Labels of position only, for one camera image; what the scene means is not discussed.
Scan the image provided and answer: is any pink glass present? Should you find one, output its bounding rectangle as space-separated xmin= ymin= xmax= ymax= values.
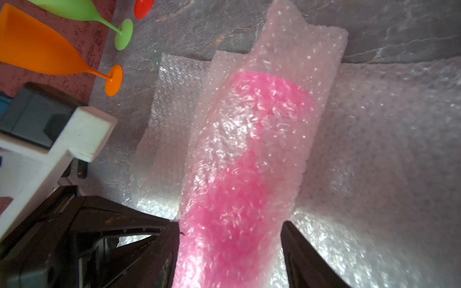
xmin=173 ymin=1 xmax=348 ymax=288

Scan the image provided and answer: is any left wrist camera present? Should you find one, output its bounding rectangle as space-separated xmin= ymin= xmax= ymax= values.
xmin=1 ymin=82 xmax=118 ymax=238

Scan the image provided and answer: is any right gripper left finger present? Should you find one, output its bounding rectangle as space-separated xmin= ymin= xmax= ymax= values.
xmin=91 ymin=222 xmax=180 ymax=288

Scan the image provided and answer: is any orange glass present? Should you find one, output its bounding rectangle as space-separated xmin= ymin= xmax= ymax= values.
xmin=1 ymin=4 xmax=124 ymax=97

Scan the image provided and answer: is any red wine glass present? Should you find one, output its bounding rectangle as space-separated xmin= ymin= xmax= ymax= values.
xmin=134 ymin=0 xmax=155 ymax=19

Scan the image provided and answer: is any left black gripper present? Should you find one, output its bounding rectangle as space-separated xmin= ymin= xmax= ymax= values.
xmin=1 ymin=186 xmax=169 ymax=288

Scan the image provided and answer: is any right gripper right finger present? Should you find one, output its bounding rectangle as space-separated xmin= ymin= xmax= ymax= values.
xmin=280 ymin=221 xmax=349 ymax=288

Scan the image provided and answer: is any green glass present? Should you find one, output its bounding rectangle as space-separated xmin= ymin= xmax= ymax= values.
xmin=30 ymin=0 xmax=134 ymax=51

